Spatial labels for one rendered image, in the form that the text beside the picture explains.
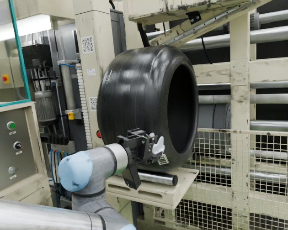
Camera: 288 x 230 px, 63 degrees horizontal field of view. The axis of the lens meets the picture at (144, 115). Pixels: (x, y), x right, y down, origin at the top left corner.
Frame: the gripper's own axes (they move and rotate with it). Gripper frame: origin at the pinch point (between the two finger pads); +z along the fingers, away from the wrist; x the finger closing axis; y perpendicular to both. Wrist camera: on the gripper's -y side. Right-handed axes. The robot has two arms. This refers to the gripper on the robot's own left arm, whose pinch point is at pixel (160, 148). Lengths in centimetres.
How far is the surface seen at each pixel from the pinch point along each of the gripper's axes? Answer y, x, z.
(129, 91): 14.9, 19.1, 3.2
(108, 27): 39, 55, 22
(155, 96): 14.6, 10.0, 6.8
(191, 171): -28, 8, 51
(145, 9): 51, 47, 40
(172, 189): -24.3, 2.7, 20.6
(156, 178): -21.8, 10.2, 18.2
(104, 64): 21, 50, 18
